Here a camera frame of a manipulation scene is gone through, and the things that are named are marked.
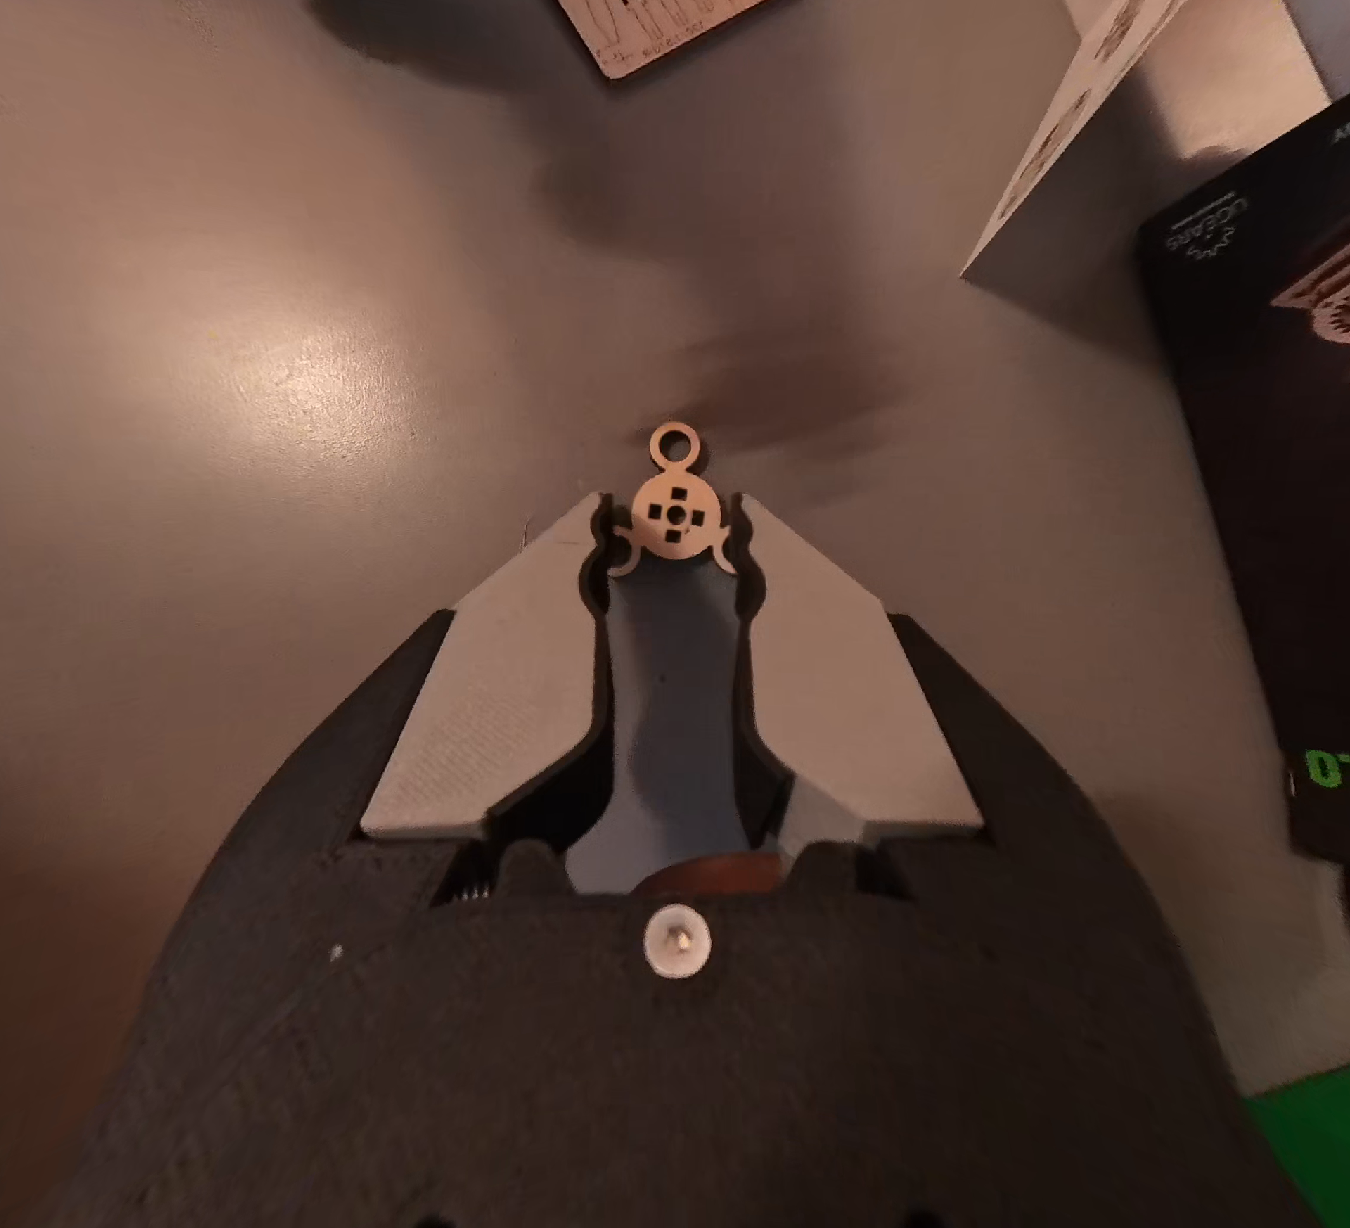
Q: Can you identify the black model kit box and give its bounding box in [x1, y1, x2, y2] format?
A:
[1136, 94, 1350, 863]

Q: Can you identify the folded instruction booklet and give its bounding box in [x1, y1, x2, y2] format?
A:
[960, 0, 1293, 287]

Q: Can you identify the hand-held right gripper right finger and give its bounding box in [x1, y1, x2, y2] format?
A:
[734, 493, 988, 845]

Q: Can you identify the three-ring wooden part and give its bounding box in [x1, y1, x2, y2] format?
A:
[610, 423, 740, 581]

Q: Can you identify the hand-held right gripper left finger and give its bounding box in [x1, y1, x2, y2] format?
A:
[363, 493, 615, 838]

